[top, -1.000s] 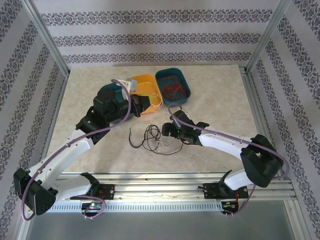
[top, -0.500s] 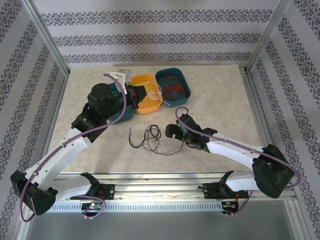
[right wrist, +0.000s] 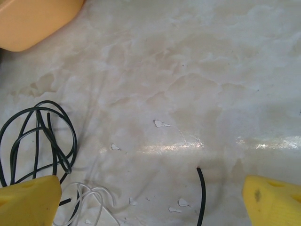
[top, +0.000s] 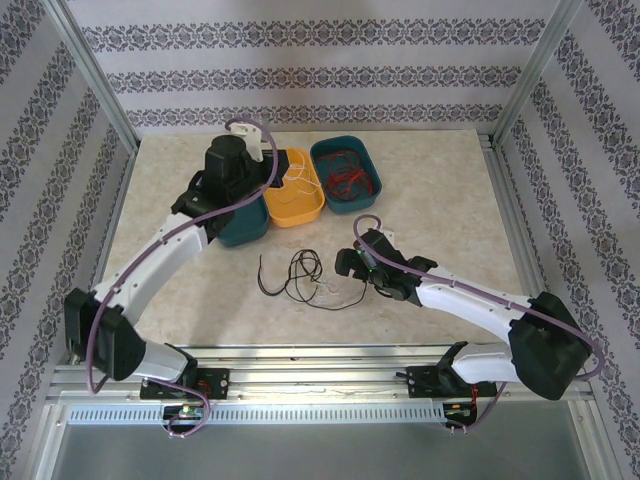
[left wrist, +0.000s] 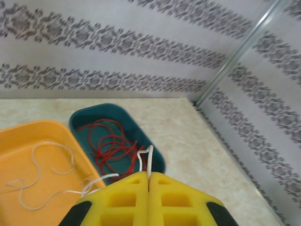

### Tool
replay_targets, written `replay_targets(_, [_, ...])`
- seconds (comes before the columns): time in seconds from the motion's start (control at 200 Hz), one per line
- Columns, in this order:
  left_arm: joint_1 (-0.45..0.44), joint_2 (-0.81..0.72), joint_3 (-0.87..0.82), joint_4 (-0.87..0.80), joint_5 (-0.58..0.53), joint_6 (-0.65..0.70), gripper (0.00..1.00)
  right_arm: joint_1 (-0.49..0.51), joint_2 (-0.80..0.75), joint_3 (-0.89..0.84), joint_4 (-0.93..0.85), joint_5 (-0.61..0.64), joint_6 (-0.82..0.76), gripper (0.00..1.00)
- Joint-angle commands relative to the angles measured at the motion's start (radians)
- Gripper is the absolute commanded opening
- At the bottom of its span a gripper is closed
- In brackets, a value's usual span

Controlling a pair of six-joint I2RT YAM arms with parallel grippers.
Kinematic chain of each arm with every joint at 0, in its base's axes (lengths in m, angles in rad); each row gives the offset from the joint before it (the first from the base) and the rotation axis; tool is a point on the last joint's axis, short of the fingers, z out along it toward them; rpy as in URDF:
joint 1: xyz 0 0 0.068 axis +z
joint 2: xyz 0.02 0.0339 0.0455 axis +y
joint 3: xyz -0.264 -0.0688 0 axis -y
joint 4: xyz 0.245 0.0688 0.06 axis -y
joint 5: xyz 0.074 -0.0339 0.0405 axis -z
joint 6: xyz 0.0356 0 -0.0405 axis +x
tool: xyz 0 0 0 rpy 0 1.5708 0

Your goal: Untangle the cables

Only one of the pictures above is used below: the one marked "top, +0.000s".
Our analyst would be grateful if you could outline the white wire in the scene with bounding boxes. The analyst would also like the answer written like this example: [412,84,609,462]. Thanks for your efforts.
[277,148,322,204]
[317,277,349,304]

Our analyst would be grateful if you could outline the thick black cable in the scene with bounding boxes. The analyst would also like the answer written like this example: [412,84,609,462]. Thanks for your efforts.
[256,252,292,299]

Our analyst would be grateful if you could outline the yellow plastic bin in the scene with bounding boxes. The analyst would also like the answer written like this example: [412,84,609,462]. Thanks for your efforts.
[263,147,327,229]

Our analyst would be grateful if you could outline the large teal plastic bin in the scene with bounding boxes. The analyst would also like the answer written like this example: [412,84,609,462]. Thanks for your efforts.
[215,192,272,249]

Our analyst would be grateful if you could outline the small teal plastic bin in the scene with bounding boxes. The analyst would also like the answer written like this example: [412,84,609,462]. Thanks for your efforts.
[309,134,384,217]

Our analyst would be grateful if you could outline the grey metal panel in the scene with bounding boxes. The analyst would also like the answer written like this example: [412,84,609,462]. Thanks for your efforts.
[49,424,589,480]

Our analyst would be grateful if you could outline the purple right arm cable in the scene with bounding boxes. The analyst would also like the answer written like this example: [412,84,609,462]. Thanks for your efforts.
[352,213,606,435]

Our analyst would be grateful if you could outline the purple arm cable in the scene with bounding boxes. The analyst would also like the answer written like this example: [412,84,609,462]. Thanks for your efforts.
[84,117,279,440]
[352,213,606,435]

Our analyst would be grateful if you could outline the aluminium frame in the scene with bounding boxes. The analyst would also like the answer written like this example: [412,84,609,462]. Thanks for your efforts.
[32,0,609,480]

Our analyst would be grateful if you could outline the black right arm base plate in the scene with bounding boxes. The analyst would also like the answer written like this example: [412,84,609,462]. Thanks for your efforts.
[407,364,496,400]

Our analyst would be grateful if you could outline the slotted grey cable duct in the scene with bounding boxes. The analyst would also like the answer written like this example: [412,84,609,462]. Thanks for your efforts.
[67,402,446,427]

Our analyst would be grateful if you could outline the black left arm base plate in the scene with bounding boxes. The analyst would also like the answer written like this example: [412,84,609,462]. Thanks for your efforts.
[139,367,231,401]

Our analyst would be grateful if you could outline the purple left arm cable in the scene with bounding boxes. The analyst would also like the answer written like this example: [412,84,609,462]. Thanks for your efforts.
[84,117,279,440]

